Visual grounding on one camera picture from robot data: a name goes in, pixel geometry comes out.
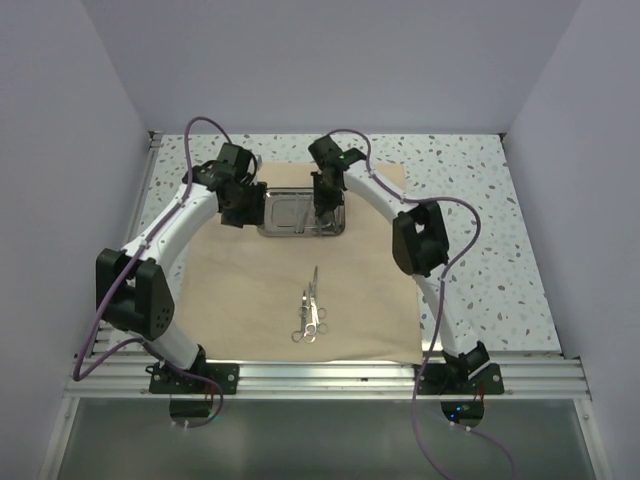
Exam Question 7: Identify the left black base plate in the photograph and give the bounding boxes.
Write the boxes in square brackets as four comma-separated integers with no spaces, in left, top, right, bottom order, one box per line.
[145,363,240,395]

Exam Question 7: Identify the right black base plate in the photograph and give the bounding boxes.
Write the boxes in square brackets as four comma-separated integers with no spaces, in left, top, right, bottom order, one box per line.
[413,363,505,396]

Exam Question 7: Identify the beige surgical drape cloth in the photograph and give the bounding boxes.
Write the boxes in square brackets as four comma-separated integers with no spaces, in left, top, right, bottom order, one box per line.
[174,192,422,363]

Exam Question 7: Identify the steel hemostat forceps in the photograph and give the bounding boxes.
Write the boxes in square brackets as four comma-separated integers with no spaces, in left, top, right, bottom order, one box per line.
[298,266,318,318]

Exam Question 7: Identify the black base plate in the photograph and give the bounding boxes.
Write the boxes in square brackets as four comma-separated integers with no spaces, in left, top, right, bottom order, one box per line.
[413,363,505,396]
[145,363,240,395]

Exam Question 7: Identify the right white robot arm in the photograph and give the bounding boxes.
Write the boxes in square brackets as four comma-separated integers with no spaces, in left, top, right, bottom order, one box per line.
[308,135,490,393]

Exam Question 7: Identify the aluminium mounting rail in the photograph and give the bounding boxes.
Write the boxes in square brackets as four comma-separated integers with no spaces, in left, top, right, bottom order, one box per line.
[64,355,591,400]

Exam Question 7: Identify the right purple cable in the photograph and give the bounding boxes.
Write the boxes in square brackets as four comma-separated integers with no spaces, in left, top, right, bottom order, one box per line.
[327,128,516,480]

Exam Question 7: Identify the stainless steel instrument tray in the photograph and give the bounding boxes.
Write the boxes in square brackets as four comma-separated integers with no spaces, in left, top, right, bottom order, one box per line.
[258,187,346,237]

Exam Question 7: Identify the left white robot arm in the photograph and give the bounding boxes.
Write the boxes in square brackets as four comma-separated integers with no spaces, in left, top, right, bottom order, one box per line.
[96,143,267,393]

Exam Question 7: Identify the steel scalpel handle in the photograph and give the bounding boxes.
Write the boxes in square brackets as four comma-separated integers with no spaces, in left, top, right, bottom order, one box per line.
[301,200,312,233]
[294,196,305,234]

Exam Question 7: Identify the small steel scissors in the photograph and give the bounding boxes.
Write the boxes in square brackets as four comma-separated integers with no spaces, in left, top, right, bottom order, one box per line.
[291,290,316,344]

